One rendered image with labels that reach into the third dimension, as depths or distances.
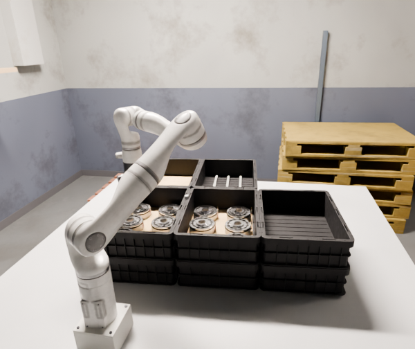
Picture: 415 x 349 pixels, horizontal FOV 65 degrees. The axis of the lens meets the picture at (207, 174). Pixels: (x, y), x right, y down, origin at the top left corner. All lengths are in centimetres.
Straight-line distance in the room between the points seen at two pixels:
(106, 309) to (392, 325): 87
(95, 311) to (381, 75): 330
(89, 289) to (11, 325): 40
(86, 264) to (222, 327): 47
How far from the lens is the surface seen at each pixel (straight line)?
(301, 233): 136
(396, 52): 373
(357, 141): 286
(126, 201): 90
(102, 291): 100
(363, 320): 124
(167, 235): 114
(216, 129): 371
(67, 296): 135
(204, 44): 363
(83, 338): 110
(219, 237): 111
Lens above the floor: 152
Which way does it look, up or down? 22 degrees down
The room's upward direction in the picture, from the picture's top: 2 degrees counter-clockwise
